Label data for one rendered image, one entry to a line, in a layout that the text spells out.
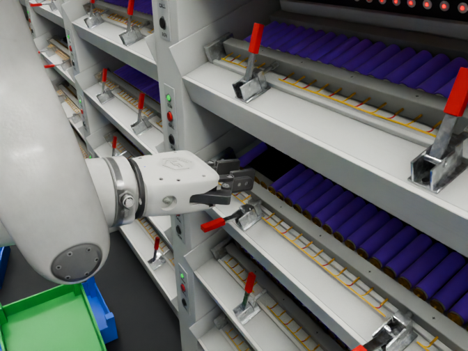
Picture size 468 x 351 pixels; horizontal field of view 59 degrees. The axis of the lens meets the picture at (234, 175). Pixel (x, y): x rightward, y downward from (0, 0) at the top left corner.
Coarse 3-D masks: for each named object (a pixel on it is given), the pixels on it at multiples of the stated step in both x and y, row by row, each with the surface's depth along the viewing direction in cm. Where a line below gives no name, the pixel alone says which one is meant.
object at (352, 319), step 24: (216, 144) 74; (240, 144) 77; (216, 216) 69; (240, 240) 64; (264, 240) 59; (288, 240) 58; (264, 264) 60; (288, 264) 55; (312, 264) 54; (288, 288) 57; (312, 288) 51; (336, 288) 50; (360, 288) 49; (312, 312) 54; (336, 312) 48; (360, 312) 47; (384, 312) 46; (360, 336) 45
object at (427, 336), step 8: (248, 200) 66; (264, 208) 63; (272, 216) 62; (280, 224) 60; (296, 232) 58; (304, 240) 56; (312, 248) 55; (320, 256) 54; (328, 256) 53; (336, 264) 52; (344, 272) 51; (352, 280) 50; (368, 288) 48; (376, 296) 47; (384, 304) 46; (392, 312) 46; (416, 328) 43; (424, 336) 42; (432, 336) 42; (432, 344) 42; (440, 344) 41
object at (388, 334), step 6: (390, 330) 41; (378, 336) 42; (384, 336) 42; (390, 336) 42; (372, 342) 41; (378, 342) 41; (384, 342) 41; (354, 348) 40; (360, 348) 40; (366, 348) 41; (372, 348) 41
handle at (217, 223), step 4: (240, 208) 61; (240, 212) 62; (244, 212) 62; (228, 216) 61; (232, 216) 61; (236, 216) 61; (240, 216) 61; (212, 220) 60; (216, 220) 60; (220, 220) 60; (224, 220) 60; (228, 220) 60; (232, 220) 61; (204, 224) 59; (208, 224) 59; (212, 224) 59; (216, 224) 59; (220, 224) 60; (224, 224) 60; (204, 228) 58; (208, 228) 59; (212, 228) 59; (204, 232) 59
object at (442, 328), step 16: (240, 192) 67; (256, 192) 64; (272, 208) 61; (288, 208) 59; (288, 224) 59; (304, 224) 56; (320, 240) 53; (336, 240) 52; (336, 256) 51; (352, 256) 50; (352, 272) 50; (368, 272) 48; (384, 288) 46; (400, 288) 45; (400, 304) 44; (416, 304) 43; (416, 320) 43; (432, 320) 42; (448, 320) 41; (448, 336) 40; (464, 336) 40
